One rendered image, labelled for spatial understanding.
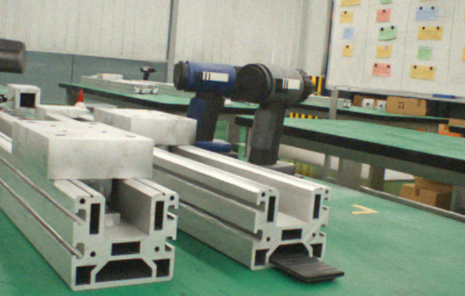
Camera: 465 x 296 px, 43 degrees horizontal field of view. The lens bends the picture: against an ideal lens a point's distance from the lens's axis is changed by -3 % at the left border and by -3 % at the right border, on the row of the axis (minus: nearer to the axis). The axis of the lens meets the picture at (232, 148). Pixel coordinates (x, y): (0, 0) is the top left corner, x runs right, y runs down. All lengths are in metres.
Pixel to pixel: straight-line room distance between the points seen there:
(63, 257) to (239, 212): 0.19
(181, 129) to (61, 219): 0.39
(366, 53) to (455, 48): 0.78
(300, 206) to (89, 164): 0.24
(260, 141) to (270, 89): 0.08
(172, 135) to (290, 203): 0.29
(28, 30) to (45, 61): 0.71
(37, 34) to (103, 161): 12.08
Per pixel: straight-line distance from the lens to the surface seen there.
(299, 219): 0.67
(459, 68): 3.82
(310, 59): 9.26
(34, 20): 12.66
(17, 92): 2.27
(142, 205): 0.57
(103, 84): 5.09
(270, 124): 0.90
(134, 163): 0.61
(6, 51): 1.32
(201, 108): 1.15
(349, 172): 3.50
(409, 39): 4.10
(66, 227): 0.55
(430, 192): 4.81
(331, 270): 0.63
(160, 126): 0.90
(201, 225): 0.71
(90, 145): 0.59
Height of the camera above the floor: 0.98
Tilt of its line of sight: 7 degrees down
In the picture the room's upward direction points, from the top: 5 degrees clockwise
